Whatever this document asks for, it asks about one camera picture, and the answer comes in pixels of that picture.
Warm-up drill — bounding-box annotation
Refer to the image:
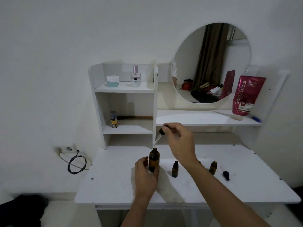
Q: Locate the person's right hand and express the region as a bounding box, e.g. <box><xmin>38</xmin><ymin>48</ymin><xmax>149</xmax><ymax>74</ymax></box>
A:
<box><xmin>162</xmin><ymin>123</ymin><xmax>199</xmax><ymax>168</ymax></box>

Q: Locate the person's left hand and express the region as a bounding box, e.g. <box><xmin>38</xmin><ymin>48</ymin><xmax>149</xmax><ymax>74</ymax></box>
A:
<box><xmin>134</xmin><ymin>156</ymin><xmax>160</xmax><ymax>199</ymax></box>

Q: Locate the large amber glass bottle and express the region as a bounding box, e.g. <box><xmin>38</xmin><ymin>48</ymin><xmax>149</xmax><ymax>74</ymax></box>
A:
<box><xmin>148</xmin><ymin>148</ymin><xmax>160</xmax><ymax>173</ymax></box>

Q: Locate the large black dropper cap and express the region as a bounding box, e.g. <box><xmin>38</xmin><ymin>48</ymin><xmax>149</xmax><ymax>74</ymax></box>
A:
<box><xmin>153</xmin><ymin>124</ymin><xmax>175</xmax><ymax>147</ymax></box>

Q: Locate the person's right forearm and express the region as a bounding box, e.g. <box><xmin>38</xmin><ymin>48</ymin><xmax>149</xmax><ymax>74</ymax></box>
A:
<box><xmin>188</xmin><ymin>159</ymin><xmax>270</xmax><ymax>227</ymax></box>

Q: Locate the person's left forearm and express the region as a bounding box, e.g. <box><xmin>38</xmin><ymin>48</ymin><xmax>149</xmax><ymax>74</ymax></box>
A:
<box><xmin>121</xmin><ymin>191</ymin><xmax>154</xmax><ymax>227</ymax></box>

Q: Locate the white vanity desk with shelves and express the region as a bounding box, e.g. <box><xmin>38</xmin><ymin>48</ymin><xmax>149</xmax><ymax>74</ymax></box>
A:
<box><xmin>74</xmin><ymin>63</ymin><xmax>301</xmax><ymax>227</ymax></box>

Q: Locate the brown comb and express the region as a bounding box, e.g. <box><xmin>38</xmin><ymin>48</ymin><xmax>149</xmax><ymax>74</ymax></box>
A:
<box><xmin>117</xmin><ymin>115</ymin><xmax>153</xmax><ymax>121</ymax></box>

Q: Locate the small yellow-label spray can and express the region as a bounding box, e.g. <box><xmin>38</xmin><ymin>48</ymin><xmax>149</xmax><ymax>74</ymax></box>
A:
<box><xmin>110</xmin><ymin>110</ymin><xmax>118</xmax><ymax>129</ymax></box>

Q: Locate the clear perfume bottle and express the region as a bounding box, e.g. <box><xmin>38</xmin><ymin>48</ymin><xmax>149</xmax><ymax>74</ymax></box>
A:
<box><xmin>131</xmin><ymin>65</ymin><xmax>141</xmax><ymax>88</ymax></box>

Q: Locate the white mattress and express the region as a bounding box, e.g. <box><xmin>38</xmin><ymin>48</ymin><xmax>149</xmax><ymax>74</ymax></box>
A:
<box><xmin>0</xmin><ymin>194</ymin><xmax>101</xmax><ymax>227</ymax></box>

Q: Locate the pink cosmetic tube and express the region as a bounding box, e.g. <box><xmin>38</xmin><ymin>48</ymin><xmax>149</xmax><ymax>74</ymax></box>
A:
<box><xmin>232</xmin><ymin>75</ymin><xmax>267</xmax><ymax>116</ymax></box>

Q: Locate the white teal cream jar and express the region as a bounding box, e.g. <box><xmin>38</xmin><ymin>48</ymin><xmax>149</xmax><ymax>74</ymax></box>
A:
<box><xmin>106</xmin><ymin>75</ymin><xmax>120</xmax><ymax>88</ymax></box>

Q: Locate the black cloth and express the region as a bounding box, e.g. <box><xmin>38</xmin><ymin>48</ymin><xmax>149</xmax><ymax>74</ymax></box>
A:
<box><xmin>0</xmin><ymin>194</ymin><xmax>49</xmax><ymax>227</ymax></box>

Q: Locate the coiled black cable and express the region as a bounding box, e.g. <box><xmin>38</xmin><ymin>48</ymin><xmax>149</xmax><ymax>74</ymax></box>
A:
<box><xmin>67</xmin><ymin>150</ymin><xmax>87</xmax><ymax>175</ymax></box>

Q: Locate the white wall socket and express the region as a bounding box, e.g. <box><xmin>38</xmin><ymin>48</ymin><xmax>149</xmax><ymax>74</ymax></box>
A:
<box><xmin>52</xmin><ymin>143</ymin><xmax>78</xmax><ymax>154</ymax></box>

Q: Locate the round wall mirror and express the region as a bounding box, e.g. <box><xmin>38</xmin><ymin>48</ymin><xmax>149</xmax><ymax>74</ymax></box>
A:
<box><xmin>171</xmin><ymin>22</ymin><xmax>251</xmax><ymax>104</ymax></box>

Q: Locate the grey plug with cable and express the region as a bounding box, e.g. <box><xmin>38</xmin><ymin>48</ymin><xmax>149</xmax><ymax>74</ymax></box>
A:
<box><xmin>55</xmin><ymin>147</ymin><xmax>89</xmax><ymax>171</ymax></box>

